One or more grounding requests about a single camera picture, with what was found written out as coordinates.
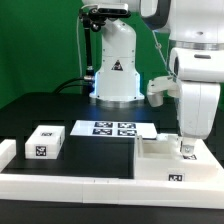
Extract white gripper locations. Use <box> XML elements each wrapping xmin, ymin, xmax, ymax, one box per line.
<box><xmin>177</xmin><ymin>81</ymin><xmax>220</xmax><ymax>155</ymax></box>

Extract white cabinet door panel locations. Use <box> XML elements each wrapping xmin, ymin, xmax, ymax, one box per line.
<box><xmin>181</xmin><ymin>139</ymin><xmax>224</xmax><ymax>182</ymax></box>

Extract white cabinet body box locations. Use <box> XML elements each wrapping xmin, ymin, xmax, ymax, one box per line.
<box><xmin>133</xmin><ymin>133</ymin><xmax>197</xmax><ymax>181</ymax></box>

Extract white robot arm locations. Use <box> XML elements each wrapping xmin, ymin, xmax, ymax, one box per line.
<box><xmin>81</xmin><ymin>0</ymin><xmax>224</xmax><ymax>154</ymax></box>

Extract white cabinet top block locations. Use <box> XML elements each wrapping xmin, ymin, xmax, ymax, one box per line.
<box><xmin>25</xmin><ymin>125</ymin><xmax>65</xmax><ymax>159</ymax></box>

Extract white U-shaped border fence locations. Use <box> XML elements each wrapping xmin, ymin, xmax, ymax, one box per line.
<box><xmin>0</xmin><ymin>139</ymin><xmax>224</xmax><ymax>210</ymax></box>

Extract white marker base plate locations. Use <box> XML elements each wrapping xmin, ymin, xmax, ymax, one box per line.
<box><xmin>71</xmin><ymin>120</ymin><xmax>157</xmax><ymax>139</ymax></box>

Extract black cables at base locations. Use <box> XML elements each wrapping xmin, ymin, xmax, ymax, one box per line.
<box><xmin>53</xmin><ymin>75</ymin><xmax>95</xmax><ymax>94</ymax></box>

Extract grey overhead camera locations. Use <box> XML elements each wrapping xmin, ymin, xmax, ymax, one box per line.
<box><xmin>90</xmin><ymin>3</ymin><xmax>130</xmax><ymax>18</ymax></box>

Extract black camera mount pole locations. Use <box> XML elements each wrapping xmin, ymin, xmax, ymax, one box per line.
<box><xmin>79</xmin><ymin>6</ymin><xmax>105</xmax><ymax>76</ymax></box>

